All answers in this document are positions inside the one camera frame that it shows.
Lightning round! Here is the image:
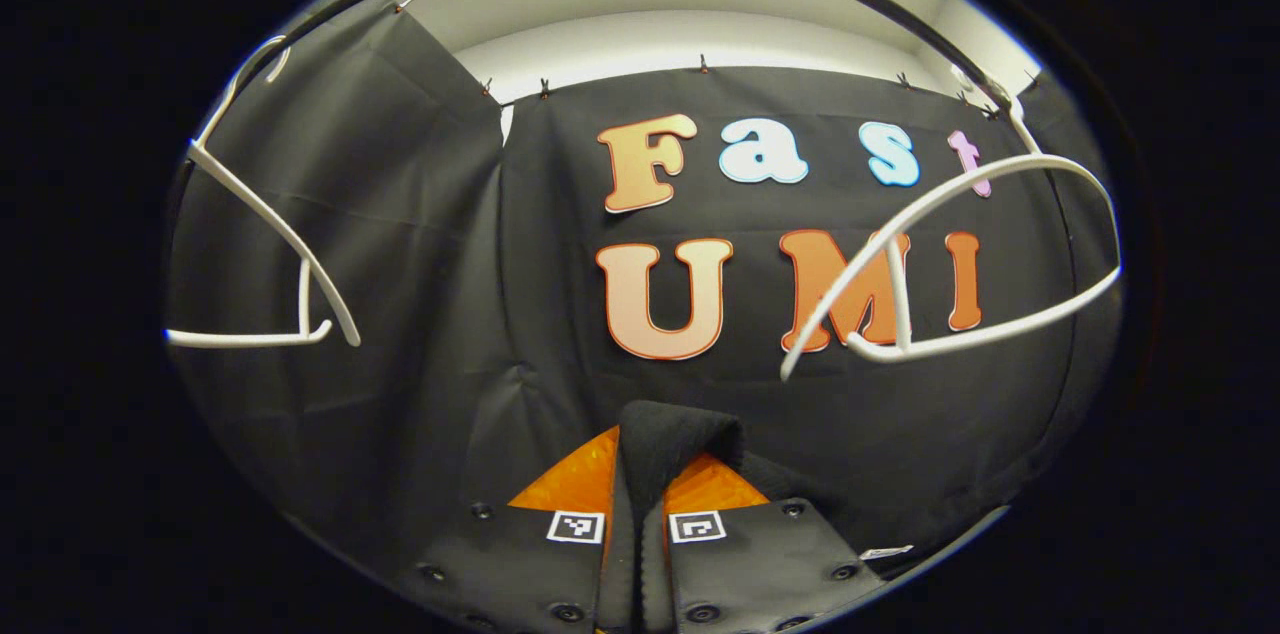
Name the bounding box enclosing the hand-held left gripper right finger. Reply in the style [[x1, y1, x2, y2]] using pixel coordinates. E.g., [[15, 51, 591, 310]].
[[663, 452, 888, 634]]

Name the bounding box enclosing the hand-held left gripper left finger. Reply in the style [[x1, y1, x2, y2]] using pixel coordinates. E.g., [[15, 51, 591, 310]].
[[395, 426, 623, 634]]

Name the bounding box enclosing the black knit cardigan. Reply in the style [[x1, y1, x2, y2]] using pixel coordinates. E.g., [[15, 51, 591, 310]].
[[598, 400, 1006, 634]]

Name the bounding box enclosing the white plastic hanger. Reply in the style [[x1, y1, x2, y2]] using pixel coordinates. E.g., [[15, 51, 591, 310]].
[[780, 64, 1123, 382], [165, 34, 363, 351]]

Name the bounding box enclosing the black backdrop cloth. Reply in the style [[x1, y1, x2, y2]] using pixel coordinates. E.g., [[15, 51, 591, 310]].
[[165, 0, 1126, 615]]

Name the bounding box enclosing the black clothes rack rail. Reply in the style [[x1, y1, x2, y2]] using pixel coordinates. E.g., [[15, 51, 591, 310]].
[[230, 0, 1021, 115]]

